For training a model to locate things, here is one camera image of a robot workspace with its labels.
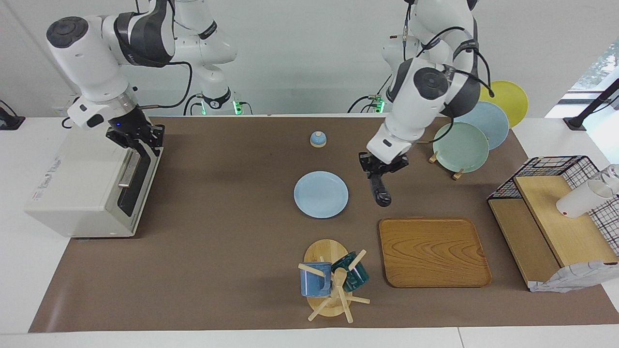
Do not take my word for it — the pale green plate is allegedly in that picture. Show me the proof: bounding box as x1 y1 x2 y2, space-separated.
433 122 490 174

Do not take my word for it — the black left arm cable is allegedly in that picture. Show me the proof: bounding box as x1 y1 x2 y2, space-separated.
403 0 495 145

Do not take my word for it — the light blue round plate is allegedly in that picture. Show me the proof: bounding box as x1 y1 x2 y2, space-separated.
294 171 349 219

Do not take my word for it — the wooden plate rack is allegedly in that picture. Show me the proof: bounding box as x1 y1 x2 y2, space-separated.
428 139 466 181

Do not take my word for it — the glass oven door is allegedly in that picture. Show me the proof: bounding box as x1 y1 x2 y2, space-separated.
114 143 164 232

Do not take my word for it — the brown table mat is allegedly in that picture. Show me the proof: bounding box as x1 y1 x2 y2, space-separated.
28 115 619 334

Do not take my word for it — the dark purple eggplant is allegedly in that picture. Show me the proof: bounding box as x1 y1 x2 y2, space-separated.
369 173 392 207

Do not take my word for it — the yellow plate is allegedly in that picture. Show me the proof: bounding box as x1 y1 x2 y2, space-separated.
479 80 529 116

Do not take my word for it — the dark green mug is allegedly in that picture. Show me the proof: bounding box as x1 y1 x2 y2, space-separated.
331 251 369 292

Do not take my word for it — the wooden mug tree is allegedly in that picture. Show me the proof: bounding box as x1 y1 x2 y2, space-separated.
298 238 371 323

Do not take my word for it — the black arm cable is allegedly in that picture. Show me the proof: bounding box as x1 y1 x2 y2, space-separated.
403 0 495 145
138 60 193 110

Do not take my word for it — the clear glass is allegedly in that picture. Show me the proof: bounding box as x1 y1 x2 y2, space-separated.
601 163 619 194

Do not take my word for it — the wooden two-tier shelf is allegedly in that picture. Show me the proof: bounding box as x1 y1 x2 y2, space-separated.
487 175 619 290

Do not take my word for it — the pale blue racked plate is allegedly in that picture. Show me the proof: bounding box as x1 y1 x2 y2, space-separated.
455 101 510 150

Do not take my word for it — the blue mug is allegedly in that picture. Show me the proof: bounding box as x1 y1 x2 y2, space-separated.
300 262 333 297

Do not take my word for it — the bright window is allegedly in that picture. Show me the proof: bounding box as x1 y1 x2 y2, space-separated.
571 39 619 92

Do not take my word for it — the rectangular wooden tray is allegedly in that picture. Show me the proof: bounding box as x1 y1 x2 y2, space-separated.
378 217 492 289

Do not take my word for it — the grey marbled cloth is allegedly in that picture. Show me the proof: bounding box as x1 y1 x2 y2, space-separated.
529 260 619 293

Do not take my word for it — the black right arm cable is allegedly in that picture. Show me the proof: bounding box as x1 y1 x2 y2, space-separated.
138 60 193 110

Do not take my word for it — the black camera stand clamp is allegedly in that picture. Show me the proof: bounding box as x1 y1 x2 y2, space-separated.
563 77 619 131
0 99 26 131

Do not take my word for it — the white cup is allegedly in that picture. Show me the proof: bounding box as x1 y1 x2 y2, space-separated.
556 179 615 219

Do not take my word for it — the black base cable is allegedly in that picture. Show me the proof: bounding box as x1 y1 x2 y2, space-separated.
348 72 388 114
183 93 205 116

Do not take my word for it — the beige toaster oven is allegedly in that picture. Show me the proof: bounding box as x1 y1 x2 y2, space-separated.
24 127 165 238

